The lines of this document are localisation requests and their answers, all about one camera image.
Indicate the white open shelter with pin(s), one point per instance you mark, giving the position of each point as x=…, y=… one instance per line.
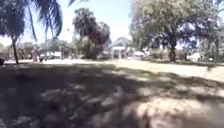
x=118, y=50

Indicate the dry grass ground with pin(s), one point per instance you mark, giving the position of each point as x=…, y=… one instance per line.
x=100, y=90

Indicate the dark leafy tree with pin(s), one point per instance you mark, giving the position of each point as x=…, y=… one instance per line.
x=90, y=33

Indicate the low white building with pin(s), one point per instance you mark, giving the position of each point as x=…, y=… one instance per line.
x=53, y=55

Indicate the large spreading tree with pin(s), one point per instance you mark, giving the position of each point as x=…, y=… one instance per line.
x=172, y=50

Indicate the palm tree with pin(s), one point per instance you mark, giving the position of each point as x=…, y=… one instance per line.
x=15, y=50

